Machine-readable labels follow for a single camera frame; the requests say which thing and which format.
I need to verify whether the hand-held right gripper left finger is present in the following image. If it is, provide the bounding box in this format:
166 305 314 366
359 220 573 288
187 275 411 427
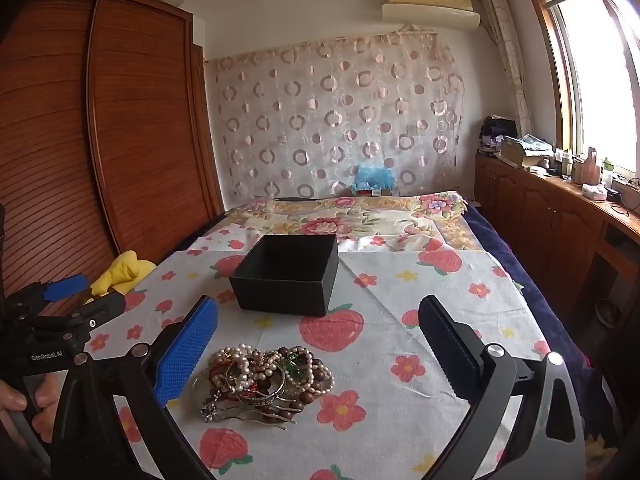
50 295 221 480

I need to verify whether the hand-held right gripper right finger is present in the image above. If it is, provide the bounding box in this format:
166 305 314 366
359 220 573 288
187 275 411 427
417 294 586 480

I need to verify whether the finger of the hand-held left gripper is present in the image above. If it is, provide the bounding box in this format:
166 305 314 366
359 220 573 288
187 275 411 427
10 274 90 311
37 292 127 335

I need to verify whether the pearl necklace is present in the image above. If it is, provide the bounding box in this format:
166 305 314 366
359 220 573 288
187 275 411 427
215 344 281 393

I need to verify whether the silver bangle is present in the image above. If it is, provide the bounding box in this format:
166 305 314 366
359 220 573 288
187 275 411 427
227 360 288 406

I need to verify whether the metal hairpin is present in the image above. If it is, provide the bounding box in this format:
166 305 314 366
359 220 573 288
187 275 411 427
200 392 303 431

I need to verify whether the green stone bead bracelet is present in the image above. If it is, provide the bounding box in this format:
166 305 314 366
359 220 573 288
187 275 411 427
285 352 313 378

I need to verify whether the black rectangular box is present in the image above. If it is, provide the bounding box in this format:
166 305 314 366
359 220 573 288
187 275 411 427
229 234 340 317

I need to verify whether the person's left hand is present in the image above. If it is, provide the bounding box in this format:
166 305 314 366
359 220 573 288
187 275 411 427
0 374 63 461

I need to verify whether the yellow cloth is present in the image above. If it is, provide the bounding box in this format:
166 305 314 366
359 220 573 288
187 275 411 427
82 250 158 306

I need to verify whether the fruit and flower print towel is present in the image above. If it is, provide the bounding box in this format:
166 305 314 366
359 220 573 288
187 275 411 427
82 249 551 480

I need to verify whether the navy bed sheet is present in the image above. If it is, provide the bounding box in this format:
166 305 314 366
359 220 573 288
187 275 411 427
465 204 621 461

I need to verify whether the white strawberry print sheet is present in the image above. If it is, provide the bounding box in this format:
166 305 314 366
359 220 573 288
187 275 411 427
187 224 448 257

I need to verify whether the floral blanket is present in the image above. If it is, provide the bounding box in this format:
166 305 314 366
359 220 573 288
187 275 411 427
220 191 486 253

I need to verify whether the metal bowl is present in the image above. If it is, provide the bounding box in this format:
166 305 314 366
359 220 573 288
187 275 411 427
595 300 623 329

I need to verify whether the long wooden cabinet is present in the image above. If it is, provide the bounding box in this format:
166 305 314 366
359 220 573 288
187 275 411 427
472 152 640 341

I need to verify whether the wooden slatted wardrobe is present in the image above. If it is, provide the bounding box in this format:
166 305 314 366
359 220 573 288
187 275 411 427
0 0 226 321

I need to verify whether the blue plastic bag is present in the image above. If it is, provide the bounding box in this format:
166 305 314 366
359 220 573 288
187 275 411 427
352 164 397 196

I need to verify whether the open cardboard box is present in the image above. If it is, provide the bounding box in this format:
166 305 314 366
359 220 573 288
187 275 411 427
500 135 556 169

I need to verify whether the pile of dark clothes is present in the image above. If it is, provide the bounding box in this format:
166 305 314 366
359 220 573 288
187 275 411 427
480 116 518 155

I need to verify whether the patterned window curtain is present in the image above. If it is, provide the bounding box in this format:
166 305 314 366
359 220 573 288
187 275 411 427
477 0 531 136

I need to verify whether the white air conditioner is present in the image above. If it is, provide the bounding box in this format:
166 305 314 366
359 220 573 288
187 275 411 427
382 0 482 31

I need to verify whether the circle pattern wall curtain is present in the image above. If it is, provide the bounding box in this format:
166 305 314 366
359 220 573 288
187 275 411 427
205 27 466 201

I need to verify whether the wooden frame window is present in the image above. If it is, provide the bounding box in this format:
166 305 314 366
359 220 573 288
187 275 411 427
522 0 640 181

